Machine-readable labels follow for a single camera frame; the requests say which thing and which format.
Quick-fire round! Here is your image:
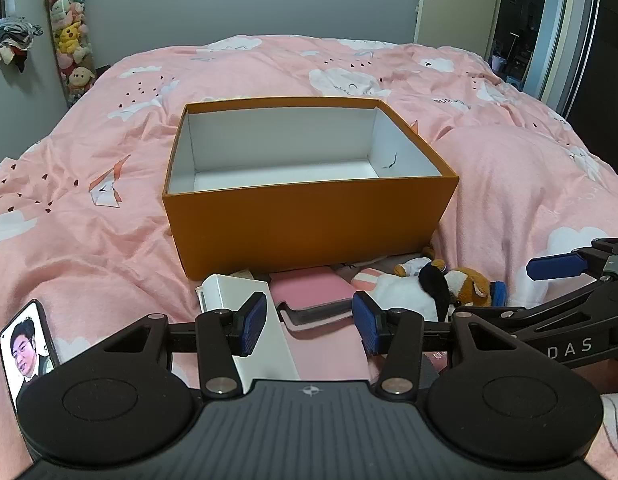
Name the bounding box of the pink cloud print blanket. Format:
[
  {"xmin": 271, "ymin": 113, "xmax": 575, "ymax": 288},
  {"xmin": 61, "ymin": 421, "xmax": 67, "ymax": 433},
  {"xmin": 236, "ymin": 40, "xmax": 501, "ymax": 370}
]
[{"xmin": 0, "ymin": 34, "xmax": 618, "ymax": 480}]

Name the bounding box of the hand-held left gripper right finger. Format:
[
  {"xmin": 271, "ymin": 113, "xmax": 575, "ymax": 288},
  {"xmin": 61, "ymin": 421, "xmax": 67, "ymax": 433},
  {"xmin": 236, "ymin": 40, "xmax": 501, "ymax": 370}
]
[{"xmin": 351, "ymin": 290, "xmax": 528, "ymax": 401}]

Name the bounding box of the orange cardboard box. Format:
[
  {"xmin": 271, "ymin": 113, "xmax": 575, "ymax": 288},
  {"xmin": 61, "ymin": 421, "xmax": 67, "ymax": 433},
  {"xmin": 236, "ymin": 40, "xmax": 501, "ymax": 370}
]
[{"xmin": 162, "ymin": 97, "xmax": 460, "ymax": 282}]

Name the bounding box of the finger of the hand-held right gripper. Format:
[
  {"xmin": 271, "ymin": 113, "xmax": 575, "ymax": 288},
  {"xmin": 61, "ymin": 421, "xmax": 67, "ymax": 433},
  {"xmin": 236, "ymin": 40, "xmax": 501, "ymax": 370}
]
[
  {"xmin": 471, "ymin": 282, "xmax": 613, "ymax": 329},
  {"xmin": 526, "ymin": 238, "xmax": 618, "ymax": 281}
]

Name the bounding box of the hanging column of plush toys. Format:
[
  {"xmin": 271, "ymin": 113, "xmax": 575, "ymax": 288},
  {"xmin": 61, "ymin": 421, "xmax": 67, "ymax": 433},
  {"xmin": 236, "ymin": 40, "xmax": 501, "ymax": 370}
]
[{"xmin": 40, "ymin": 0, "xmax": 98, "ymax": 109}]

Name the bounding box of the black smartphone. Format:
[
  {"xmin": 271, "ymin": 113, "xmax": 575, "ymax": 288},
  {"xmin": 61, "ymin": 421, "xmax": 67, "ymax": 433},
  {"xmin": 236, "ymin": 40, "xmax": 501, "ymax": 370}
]
[{"xmin": 0, "ymin": 298, "xmax": 60, "ymax": 407}]

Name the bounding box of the cream door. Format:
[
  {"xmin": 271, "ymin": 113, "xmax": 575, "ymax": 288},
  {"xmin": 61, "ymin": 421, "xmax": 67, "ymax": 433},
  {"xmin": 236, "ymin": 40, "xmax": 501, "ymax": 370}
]
[{"xmin": 413, "ymin": 0, "xmax": 508, "ymax": 62}]

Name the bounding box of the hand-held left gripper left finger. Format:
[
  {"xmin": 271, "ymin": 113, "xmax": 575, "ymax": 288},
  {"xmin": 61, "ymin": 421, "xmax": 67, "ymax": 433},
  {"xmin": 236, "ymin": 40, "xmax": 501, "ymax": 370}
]
[{"xmin": 91, "ymin": 291, "xmax": 268, "ymax": 400}]

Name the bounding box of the white plush toy black ear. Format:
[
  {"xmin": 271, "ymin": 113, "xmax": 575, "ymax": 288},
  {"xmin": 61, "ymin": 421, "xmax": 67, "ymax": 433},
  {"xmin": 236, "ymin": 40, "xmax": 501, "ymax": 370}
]
[{"xmin": 351, "ymin": 258, "xmax": 451, "ymax": 323}]

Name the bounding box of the dark sliding wardrobe door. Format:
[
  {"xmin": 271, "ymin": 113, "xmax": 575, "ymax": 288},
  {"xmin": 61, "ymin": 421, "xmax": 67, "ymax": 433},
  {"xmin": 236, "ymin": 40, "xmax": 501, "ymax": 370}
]
[{"xmin": 536, "ymin": 0, "xmax": 618, "ymax": 192}]

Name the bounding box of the long white box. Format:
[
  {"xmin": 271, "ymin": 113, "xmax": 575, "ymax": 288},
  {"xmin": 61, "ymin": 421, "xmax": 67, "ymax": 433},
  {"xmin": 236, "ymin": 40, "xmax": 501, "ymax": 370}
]
[{"xmin": 196, "ymin": 273, "xmax": 303, "ymax": 396}]

